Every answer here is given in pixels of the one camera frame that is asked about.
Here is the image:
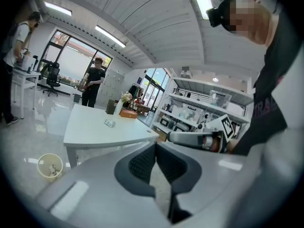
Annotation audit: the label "brown pen holder box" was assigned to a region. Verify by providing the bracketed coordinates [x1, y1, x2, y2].
[105, 99, 116, 115]

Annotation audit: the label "white vase with pink flowers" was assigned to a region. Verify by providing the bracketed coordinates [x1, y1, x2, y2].
[114, 91, 133, 116]

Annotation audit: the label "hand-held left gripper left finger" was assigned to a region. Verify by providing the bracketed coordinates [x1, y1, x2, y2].
[35, 142, 171, 228]

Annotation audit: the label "clothes rack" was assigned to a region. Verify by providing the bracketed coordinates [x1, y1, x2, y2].
[128, 83, 144, 103]

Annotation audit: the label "white paper bag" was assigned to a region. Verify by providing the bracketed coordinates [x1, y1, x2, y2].
[48, 164, 60, 177]

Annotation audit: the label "white metal shelf unit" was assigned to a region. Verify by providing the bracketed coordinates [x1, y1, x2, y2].
[152, 76, 255, 143]

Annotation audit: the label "clear plastic bin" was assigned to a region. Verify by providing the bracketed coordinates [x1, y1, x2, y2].
[208, 90, 233, 110]
[178, 103, 204, 124]

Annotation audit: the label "stack of cardboard boxes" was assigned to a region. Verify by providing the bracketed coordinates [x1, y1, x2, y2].
[129, 98, 152, 115]

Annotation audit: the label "small white desk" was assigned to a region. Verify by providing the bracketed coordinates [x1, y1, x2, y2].
[10, 66, 42, 120]

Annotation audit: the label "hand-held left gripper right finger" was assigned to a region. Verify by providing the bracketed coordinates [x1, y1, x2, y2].
[155, 142, 262, 228]

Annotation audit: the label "large black-framed window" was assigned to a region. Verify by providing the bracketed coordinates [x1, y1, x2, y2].
[39, 27, 114, 90]

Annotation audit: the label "white box appliance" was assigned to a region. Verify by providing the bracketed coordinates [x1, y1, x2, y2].
[159, 116, 174, 128]
[172, 122, 191, 133]

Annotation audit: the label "person's black shirt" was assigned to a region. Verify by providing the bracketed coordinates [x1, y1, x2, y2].
[231, 10, 304, 156]

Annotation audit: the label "black head-worn camera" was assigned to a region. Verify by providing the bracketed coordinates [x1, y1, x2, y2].
[205, 0, 238, 33]

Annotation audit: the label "black office chair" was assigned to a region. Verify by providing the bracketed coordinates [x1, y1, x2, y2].
[39, 62, 62, 97]

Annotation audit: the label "person's head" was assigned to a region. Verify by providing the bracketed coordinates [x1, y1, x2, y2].
[219, 0, 280, 46]

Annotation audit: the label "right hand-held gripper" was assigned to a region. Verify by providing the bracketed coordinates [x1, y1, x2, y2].
[167, 114, 236, 154]

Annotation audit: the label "person's right forearm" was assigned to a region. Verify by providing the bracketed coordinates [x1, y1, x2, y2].
[227, 138, 240, 154]

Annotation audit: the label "black mesh basket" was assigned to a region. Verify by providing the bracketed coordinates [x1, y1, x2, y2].
[77, 78, 90, 93]

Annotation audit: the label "orange box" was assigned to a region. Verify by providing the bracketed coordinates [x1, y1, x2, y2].
[119, 108, 138, 119]

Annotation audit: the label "white lockers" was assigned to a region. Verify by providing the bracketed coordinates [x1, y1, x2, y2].
[96, 68, 126, 108]

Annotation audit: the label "beige waste bin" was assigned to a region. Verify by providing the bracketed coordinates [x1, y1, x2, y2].
[37, 152, 64, 183]

